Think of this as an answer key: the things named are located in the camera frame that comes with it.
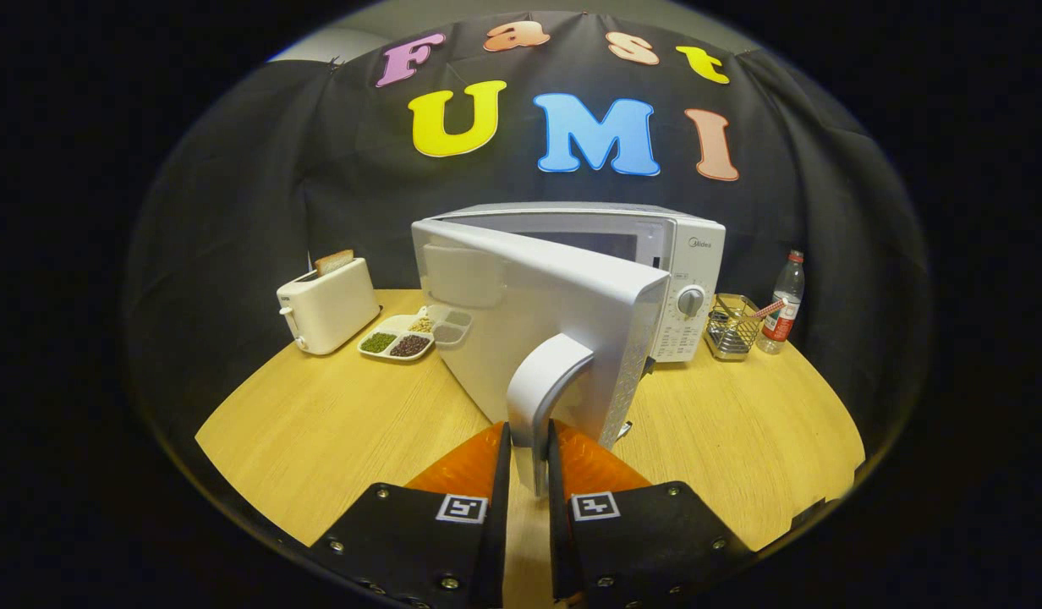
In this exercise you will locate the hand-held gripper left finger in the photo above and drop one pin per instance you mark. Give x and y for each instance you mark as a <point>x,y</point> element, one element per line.
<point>496,550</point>

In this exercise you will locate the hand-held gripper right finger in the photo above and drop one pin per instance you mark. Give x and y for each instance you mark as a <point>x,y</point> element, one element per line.
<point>559,550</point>

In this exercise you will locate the white toaster oven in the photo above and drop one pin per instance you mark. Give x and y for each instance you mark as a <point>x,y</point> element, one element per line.
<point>555,321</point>

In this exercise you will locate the cream bread toaster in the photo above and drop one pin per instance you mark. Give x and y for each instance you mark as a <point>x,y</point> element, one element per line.
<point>331,309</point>

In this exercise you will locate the white divided plate with beans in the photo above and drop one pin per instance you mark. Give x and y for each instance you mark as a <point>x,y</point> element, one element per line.
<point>398,342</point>

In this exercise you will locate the red white striped straw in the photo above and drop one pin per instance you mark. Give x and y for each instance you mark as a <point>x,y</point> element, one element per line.
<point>770,308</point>

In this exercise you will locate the clear plastic water bottle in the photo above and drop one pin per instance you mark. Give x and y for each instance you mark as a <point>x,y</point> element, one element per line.
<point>783,313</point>

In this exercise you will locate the black backdrop cloth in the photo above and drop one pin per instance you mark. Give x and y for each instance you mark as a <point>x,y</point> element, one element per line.
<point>233,211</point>

